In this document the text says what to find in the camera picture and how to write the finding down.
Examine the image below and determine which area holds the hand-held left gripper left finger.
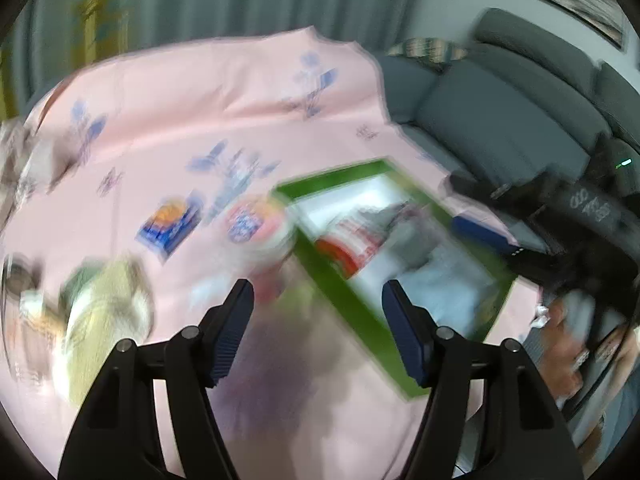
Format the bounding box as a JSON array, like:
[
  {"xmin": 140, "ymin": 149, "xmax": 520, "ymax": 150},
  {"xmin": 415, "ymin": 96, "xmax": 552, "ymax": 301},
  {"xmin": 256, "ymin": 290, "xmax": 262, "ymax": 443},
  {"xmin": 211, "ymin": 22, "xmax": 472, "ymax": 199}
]
[{"xmin": 57, "ymin": 278, "xmax": 256, "ymax": 480}]

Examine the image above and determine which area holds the green storage box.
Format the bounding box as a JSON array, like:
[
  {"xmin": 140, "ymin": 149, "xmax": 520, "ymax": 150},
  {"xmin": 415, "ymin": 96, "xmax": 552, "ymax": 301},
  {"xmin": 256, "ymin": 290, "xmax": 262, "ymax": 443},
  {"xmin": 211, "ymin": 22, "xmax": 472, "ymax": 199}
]
[{"xmin": 272, "ymin": 157, "xmax": 518, "ymax": 402}]

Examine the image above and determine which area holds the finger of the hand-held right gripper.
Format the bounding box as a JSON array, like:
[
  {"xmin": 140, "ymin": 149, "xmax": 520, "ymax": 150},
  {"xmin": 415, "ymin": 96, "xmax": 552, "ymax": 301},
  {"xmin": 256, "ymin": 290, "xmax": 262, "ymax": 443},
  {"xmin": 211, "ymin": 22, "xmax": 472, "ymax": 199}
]
[
  {"xmin": 442, "ymin": 170, "xmax": 551, "ymax": 212},
  {"xmin": 450, "ymin": 215, "xmax": 553, "ymax": 281}
]

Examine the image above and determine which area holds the yellow patterned curtain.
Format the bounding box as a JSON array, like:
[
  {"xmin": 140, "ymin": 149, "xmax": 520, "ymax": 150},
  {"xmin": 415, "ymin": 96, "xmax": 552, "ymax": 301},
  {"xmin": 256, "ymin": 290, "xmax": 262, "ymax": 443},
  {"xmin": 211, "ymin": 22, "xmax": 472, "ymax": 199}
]
[{"xmin": 75, "ymin": 0, "xmax": 132, "ymax": 56}]

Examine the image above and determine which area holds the grey sofa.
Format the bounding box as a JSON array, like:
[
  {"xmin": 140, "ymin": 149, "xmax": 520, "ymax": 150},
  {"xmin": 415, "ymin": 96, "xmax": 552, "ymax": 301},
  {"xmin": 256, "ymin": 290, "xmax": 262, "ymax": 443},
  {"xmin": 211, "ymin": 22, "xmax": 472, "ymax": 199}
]
[{"xmin": 380, "ymin": 7, "xmax": 640, "ymax": 221}]

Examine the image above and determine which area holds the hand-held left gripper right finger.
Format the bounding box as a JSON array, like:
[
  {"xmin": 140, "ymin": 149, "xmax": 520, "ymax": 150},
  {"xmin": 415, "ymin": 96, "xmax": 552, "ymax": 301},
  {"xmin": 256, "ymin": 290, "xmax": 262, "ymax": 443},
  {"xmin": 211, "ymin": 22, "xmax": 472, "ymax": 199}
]
[{"xmin": 381, "ymin": 280, "xmax": 586, "ymax": 480}]

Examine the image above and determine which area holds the pink wet wipes canister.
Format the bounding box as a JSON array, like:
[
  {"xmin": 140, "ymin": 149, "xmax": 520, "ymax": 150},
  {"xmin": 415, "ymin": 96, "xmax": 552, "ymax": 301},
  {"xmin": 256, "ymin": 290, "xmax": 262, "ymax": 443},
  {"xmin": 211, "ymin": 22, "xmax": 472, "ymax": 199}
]
[{"xmin": 225, "ymin": 195, "xmax": 297, "ymax": 302}]

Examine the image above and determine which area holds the yellow and white fluffy towel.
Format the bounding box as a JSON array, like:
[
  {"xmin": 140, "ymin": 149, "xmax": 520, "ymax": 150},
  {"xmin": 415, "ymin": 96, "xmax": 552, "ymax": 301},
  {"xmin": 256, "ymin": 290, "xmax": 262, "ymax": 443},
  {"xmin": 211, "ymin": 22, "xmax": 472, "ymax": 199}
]
[{"xmin": 60, "ymin": 270, "xmax": 157, "ymax": 407}]

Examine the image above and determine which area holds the blue snack packet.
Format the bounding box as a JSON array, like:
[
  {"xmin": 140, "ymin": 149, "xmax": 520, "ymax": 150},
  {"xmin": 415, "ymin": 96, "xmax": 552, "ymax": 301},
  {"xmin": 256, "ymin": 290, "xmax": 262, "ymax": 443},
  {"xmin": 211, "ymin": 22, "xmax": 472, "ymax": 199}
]
[{"xmin": 137, "ymin": 195, "xmax": 203, "ymax": 259}]

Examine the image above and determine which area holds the crumpled beige cloth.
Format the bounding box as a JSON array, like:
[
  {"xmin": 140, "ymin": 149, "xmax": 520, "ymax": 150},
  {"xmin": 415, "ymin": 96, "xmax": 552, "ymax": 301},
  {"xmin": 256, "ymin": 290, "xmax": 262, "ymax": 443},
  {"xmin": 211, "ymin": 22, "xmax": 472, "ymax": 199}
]
[{"xmin": 0, "ymin": 120, "xmax": 66, "ymax": 196}]

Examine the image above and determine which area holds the pink printed bedsheet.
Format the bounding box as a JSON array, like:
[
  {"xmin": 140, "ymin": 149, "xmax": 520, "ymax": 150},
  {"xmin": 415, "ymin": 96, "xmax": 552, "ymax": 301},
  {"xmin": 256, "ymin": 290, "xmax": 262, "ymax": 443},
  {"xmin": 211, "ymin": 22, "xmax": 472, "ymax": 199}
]
[{"xmin": 0, "ymin": 27, "xmax": 541, "ymax": 480}]

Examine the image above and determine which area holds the patterned cushion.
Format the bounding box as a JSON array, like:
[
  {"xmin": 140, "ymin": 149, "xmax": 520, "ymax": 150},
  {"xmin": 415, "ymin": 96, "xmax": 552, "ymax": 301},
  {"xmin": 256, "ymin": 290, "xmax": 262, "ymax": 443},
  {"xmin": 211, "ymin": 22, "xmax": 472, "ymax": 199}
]
[{"xmin": 387, "ymin": 37, "xmax": 468, "ymax": 64}]

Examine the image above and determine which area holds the grey fluffy cloth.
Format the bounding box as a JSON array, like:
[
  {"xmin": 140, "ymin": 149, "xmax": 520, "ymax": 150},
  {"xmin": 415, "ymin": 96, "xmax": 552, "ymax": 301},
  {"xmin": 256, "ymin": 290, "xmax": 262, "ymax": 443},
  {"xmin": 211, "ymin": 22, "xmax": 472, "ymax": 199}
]
[{"xmin": 385, "ymin": 205, "xmax": 451, "ymax": 271}]

